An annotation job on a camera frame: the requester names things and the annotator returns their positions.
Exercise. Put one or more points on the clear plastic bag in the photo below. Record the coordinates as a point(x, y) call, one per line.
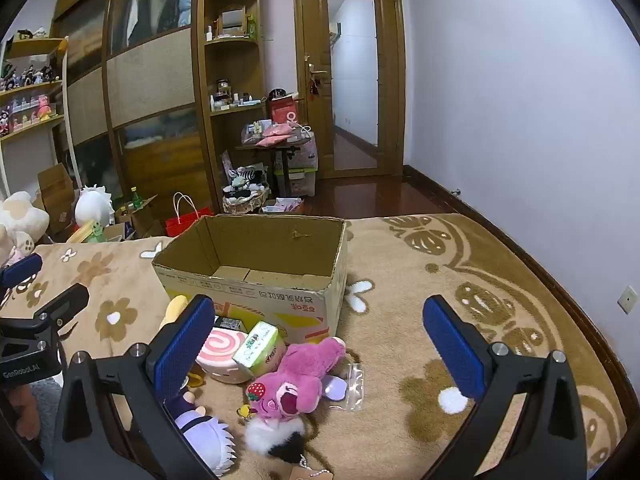
point(355, 387)

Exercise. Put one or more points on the black white fluffy pompom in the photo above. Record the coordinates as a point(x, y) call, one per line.
point(280, 437)

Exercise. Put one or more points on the red gift bag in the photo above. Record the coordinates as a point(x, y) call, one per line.
point(181, 226)

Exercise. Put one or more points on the empty brown cardboard box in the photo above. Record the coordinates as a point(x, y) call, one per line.
point(52, 186)

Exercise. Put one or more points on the cream plush toy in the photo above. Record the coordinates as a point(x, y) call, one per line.
point(20, 215)

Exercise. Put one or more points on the white haired plush doll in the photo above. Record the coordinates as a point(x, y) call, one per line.
point(205, 430)

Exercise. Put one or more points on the brown flower pattern blanket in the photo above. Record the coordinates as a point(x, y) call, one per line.
point(400, 320)

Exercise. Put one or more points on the person's left forearm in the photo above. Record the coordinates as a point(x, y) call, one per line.
point(47, 410)

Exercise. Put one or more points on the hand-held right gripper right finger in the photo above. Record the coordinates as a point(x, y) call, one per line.
point(452, 350)

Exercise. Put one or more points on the green glass bottle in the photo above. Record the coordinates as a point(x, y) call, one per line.
point(135, 199)

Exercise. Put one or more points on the yellow plush toy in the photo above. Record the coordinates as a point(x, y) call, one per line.
point(175, 310)

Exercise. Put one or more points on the red paper bag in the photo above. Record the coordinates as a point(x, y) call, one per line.
point(285, 110)

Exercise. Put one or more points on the cardboard box with bottles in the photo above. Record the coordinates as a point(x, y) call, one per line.
point(142, 220)

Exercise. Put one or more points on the row of small figurines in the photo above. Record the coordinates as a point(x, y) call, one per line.
point(30, 110)

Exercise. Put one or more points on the green tissue pack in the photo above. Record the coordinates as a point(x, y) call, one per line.
point(257, 347)

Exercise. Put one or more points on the plastic storage bin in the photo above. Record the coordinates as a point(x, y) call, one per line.
point(302, 170)

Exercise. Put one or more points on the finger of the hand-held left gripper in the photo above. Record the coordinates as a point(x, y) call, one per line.
point(65, 304)
point(21, 270)

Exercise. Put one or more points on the white round head plush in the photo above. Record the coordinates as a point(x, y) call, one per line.
point(92, 205)

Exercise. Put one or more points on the pink swirl roll plush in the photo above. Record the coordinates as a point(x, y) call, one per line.
point(222, 352)

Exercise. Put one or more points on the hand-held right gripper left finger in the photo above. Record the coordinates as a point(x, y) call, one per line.
point(184, 347)

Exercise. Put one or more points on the woven basket with socks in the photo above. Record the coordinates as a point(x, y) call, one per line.
point(245, 201)

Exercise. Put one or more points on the pink bear plush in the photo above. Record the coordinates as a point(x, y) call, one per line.
point(295, 380)

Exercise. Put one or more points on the wooden wardrobe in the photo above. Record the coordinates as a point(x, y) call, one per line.
point(150, 75)

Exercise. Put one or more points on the black barcode box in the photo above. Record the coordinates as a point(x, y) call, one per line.
point(230, 322)

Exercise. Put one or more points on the wooden door with glass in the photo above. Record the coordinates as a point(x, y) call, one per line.
point(312, 20)

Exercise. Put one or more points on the person's left hand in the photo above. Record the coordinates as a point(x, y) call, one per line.
point(20, 410)

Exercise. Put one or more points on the small side table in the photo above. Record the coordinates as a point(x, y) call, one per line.
point(272, 146)

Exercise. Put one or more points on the green frog toy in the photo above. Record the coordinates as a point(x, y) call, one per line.
point(92, 232)

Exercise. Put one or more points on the pink packets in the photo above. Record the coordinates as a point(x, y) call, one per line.
point(282, 205)

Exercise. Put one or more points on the wooden corner shelf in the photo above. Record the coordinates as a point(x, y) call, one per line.
point(231, 40)

